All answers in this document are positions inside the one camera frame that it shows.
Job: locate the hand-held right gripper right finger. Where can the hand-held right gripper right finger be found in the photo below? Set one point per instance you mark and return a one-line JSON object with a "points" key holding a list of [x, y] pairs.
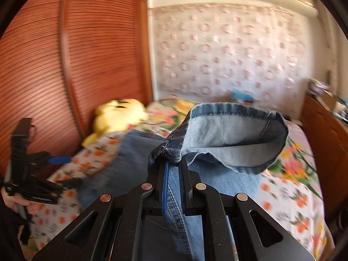
{"points": [[186, 193]]}

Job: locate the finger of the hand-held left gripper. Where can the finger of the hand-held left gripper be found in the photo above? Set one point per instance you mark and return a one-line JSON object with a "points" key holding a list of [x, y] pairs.
{"points": [[61, 159], [70, 182]]}

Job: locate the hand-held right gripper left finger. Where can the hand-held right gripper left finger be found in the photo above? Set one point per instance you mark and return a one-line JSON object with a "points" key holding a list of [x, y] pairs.
{"points": [[165, 190]]}

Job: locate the blue denim pants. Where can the blue denim pants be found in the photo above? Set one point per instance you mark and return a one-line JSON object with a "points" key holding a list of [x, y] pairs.
{"points": [[231, 130]]}

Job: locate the person's left forearm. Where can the person's left forearm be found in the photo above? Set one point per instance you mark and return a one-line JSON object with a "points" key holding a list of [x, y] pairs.
{"points": [[8, 236]]}

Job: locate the person's left hand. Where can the person's left hand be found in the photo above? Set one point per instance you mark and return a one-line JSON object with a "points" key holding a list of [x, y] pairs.
{"points": [[8, 199]]}

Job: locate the yellow plush toy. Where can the yellow plush toy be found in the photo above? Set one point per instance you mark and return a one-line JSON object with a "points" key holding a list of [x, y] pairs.
{"points": [[117, 117]]}

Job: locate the orange print white sheet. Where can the orange print white sheet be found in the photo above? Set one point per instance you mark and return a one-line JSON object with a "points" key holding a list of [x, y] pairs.
{"points": [[285, 201]]}

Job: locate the wooden louvered wardrobe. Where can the wooden louvered wardrobe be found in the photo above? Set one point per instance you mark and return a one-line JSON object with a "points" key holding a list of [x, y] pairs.
{"points": [[95, 46]]}

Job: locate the long wooden cabinet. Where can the long wooden cabinet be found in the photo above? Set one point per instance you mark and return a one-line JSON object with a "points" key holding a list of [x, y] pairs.
{"points": [[323, 141]]}

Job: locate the circle print curtain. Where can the circle print curtain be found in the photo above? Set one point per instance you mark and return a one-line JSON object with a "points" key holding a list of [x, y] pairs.
{"points": [[217, 46]]}

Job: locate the stack of papers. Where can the stack of papers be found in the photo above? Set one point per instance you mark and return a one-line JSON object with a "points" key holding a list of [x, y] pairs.
{"points": [[316, 87]]}

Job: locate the open cardboard box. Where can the open cardboard box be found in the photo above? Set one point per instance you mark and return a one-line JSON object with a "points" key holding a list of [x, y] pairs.
{"points": [[330, 99]]}

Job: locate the small grey wall box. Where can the small grey wall box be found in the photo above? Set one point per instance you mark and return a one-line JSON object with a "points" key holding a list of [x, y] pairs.
{"points": [[329, 77]]}

